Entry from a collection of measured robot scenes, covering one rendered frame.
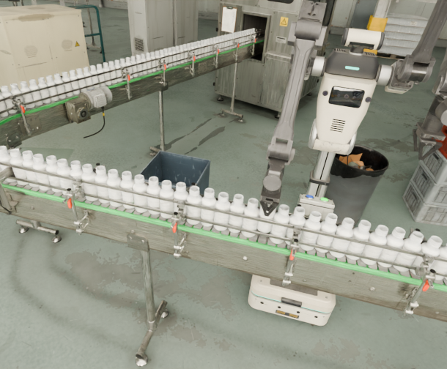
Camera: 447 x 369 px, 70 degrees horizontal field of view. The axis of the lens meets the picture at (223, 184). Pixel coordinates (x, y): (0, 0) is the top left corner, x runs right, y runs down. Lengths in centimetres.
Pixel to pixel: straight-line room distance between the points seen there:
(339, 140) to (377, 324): 134
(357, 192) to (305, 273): 159
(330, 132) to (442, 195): 194
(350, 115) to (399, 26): 879
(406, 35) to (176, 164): 910
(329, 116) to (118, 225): 109
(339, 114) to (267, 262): 78
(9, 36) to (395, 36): 877
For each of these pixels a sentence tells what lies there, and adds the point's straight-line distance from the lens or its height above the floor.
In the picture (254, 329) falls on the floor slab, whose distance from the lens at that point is 224.
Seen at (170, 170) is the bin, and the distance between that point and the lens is 198.
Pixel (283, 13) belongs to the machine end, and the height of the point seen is 139.
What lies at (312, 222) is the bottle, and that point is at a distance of 123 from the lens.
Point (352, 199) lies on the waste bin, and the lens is 290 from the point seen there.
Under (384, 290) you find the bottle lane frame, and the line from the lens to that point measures 143.
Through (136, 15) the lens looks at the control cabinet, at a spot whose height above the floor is 89.
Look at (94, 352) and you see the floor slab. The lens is 221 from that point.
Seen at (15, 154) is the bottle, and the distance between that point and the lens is 164.
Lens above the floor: 190
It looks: 35 degrees down
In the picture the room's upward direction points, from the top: 5 degrees clockwise
